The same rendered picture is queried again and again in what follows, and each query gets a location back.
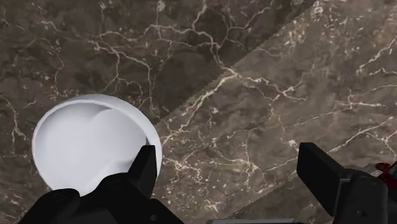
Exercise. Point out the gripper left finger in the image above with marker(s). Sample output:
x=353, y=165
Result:
x=130, y=192

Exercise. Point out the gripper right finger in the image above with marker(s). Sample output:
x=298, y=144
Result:
x=347, y=189

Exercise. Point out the red and green object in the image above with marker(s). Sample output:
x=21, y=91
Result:
x=387, y=173

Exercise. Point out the white bowl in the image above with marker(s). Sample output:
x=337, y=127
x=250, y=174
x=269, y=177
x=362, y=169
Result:
x=86, y=145

